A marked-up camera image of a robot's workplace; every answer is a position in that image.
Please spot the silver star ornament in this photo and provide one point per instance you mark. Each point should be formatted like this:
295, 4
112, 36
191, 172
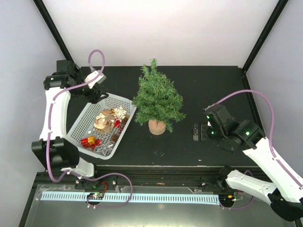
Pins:
105, 149

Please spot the right circuit board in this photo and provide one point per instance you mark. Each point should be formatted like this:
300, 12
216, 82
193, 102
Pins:
232, 197

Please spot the red gold gift ornament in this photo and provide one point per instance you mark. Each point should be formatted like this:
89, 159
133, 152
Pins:
91, 142

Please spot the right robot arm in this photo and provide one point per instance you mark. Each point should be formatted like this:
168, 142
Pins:
284, 192

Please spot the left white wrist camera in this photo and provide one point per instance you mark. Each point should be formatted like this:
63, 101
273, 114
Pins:
94, 79

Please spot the black frame post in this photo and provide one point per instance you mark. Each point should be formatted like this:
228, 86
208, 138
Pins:
274, 16
53, 29

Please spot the brown pine cone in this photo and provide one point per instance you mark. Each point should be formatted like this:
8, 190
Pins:
124, 121
114, 138

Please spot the right black frame post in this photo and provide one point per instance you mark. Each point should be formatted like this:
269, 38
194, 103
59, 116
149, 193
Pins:
274, 16

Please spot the circuit board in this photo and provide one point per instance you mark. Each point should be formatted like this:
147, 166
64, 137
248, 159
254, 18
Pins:
95, 196
232, 197

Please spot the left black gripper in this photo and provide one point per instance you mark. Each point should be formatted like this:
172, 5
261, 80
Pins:
93, 96

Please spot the left black frame post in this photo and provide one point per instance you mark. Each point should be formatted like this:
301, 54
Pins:
53, 29

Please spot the red santa ornament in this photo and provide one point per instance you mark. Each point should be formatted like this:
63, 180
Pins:
117, 123

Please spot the white plastic basket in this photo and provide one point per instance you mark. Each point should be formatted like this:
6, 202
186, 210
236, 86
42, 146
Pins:
84, 125

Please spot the white snowflake ornament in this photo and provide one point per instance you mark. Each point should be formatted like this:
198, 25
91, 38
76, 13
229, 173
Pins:
120, 113

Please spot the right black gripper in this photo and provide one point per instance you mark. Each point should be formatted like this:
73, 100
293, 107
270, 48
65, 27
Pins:
196, 131

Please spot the beige burlap sack ornament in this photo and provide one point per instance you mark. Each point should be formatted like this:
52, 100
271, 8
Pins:
104, 121

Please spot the left circuit board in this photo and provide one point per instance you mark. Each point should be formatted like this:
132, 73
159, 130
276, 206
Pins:
95, 196

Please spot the white slotted cable duct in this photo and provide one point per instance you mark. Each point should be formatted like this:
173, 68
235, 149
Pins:
134, 198

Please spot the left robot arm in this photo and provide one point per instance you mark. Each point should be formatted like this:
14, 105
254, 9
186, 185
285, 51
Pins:
53, 149

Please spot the small green christmas tree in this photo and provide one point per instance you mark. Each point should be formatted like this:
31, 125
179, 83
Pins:
157, 98

